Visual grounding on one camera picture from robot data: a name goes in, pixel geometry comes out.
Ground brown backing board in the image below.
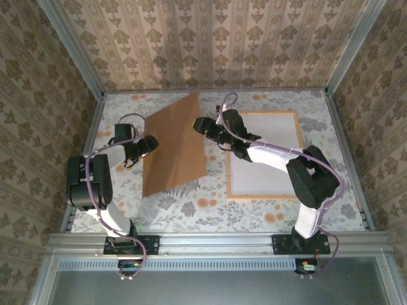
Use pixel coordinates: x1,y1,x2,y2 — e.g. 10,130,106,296
141,91,208,199

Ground photo with dark foliage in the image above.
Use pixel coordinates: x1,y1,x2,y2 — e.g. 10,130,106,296
229,112,301,196

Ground light wooden picture frame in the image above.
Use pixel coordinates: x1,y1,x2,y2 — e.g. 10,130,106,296
226,109,305,201

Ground small circuit board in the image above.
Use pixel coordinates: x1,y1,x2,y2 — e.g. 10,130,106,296
294,257,321,276
117,259,144,276

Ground grey metal panel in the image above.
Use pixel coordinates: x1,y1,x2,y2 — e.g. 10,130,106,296
47,269,394,305

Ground aluminium table end rail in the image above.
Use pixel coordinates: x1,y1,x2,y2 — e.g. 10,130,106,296
103,88,328,95

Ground aluminium table side rail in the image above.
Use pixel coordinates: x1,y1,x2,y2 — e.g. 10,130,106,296
324,91,376,231
60,95,106,233

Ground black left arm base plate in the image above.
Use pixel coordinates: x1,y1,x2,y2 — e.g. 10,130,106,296
103,234,160,256

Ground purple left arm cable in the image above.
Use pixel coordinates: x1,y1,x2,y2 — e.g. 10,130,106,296
83,113,149,280

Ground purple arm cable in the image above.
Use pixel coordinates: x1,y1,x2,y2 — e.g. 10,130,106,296
83,113,149,280
216,91,347,280

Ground aluminium mounting rail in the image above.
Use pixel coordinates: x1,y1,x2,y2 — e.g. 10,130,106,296
46,231,390,255

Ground aluminium corner post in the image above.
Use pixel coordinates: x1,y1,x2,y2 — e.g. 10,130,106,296
37,0,106,100
324,0,387,96

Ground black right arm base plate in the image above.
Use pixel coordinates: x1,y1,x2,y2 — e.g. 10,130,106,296
272,234,331,256

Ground grey slotted cable duct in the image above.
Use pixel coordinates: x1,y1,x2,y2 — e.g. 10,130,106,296
59,259,297,271

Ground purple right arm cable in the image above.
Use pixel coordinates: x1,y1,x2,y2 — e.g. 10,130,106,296
216,91,347,280

